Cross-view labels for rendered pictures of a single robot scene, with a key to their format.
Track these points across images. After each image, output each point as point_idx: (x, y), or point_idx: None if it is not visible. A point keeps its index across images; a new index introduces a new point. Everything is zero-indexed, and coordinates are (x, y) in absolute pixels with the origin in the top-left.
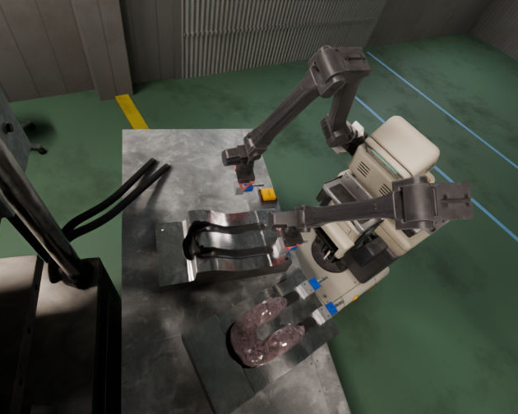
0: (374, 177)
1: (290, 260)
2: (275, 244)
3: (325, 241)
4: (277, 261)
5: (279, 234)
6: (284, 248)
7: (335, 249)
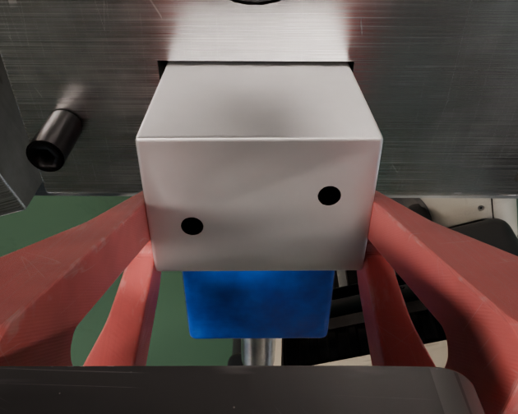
0: None
1: (66, 180)
2: (326, 62)
3: (351, 318)
4: (33, 4)
5: (457, 149)
6: (147, 195)
7: (293, 343)
